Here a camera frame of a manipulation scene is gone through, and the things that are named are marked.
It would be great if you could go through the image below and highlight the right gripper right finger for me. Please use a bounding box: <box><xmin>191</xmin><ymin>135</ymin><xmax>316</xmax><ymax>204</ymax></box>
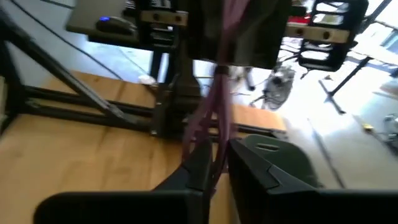
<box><xmin>226</xmin><ymin>138</ymin><xmax>398</xmax><ymax>224</ymax></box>

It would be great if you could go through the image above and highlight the mauve pink USB cable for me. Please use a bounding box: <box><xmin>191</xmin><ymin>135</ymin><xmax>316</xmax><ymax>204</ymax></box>
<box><xmin>182</xmin><ymin>0</ymin><xmax>251</xmax><ymax>200</ymax></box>

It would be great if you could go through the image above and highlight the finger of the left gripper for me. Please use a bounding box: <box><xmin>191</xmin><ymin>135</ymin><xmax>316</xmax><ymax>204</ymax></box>
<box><xmin>238</xmin><ymin>0</ymin><xmax>292</xmax><ymax>70</ymax></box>
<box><xmin>186</xmin><ymin>0</ymin><xmax>227</xmax><ymax>65</ymax></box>

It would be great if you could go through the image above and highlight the black computer mouse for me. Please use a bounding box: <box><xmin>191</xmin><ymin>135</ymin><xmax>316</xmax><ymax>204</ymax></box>
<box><xmin>95</xmin><ymin>15</ymin><xmax>138</xmax><ymax>35</ymax></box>

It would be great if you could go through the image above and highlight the black floor stand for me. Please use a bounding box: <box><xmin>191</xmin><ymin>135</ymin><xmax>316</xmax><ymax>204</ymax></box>
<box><xmin>318</xmin><ymin>55</ymin><xmax>384</xmax><ymax>116</ymax></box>

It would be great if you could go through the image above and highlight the blue-grey plastic bin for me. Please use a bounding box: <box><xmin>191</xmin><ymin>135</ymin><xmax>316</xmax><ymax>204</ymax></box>
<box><xmin>238</xmin><ymin>133</ymin><xmax>322</xmax><ymax>189</ymax></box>

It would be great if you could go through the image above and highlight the black aluminium table frame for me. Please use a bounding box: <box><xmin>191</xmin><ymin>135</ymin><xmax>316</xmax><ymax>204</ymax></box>
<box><xmin>0</xmin><ymin>6</ymin><xmax>289</xmax><ymax>141</ymax></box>

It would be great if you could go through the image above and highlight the black floor fan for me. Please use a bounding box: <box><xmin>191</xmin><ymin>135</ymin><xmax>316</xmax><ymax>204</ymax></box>
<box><xmin>253</xmin><ymin>66</ymin><xmax>297</xmax><ymax>112</ymax></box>

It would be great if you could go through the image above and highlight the grey desk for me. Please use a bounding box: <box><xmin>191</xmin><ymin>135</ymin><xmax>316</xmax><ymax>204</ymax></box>
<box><xmin>64</xmin><ymin>0</ymin><xmax>141</xmax><ymax>37</ymax></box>

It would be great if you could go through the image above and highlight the white crumpled object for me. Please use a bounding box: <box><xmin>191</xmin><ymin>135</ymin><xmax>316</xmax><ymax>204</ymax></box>
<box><xmin>137</xmin><ymin>73</ymin><xmax>159</xmax><ymax>87</ymax></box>

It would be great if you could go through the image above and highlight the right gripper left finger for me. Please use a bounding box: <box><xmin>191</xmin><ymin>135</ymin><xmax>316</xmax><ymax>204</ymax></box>
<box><xmin>33</xmin><ymin>139</ymin><xmax>216</xmax><ymax>224</ymax></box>

